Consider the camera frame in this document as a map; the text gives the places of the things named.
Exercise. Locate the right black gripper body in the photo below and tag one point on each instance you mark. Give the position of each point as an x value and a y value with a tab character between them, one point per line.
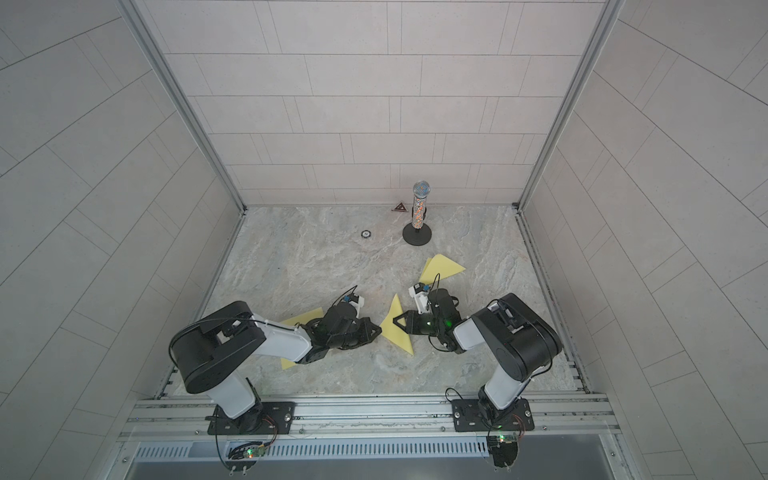
427	325

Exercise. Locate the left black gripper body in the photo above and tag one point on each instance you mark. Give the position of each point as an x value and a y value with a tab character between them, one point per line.
355	336

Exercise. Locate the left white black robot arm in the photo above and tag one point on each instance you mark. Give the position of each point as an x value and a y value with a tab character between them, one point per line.
208	352

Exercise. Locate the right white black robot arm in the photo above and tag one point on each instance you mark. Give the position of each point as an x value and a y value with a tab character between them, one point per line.
522	343

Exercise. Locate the colourful tube on black stand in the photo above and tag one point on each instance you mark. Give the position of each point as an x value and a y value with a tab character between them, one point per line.
417	232

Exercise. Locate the right controller circuit board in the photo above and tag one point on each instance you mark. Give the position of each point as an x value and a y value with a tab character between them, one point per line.
503	451

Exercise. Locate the controller circuit board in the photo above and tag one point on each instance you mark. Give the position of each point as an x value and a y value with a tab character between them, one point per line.
248	452
503	451

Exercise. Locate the left controller circuit board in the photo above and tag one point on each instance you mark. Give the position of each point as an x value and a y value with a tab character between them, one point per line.
248	452

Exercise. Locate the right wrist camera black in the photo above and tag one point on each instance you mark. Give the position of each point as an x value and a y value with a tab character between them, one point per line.
419	292

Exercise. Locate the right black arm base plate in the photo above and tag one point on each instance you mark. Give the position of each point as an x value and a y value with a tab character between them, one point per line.
473	415

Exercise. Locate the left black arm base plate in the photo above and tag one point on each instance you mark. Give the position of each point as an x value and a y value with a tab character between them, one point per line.
266	418

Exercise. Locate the aluminium mounting rail frame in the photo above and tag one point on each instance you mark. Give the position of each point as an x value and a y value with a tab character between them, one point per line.
371	416

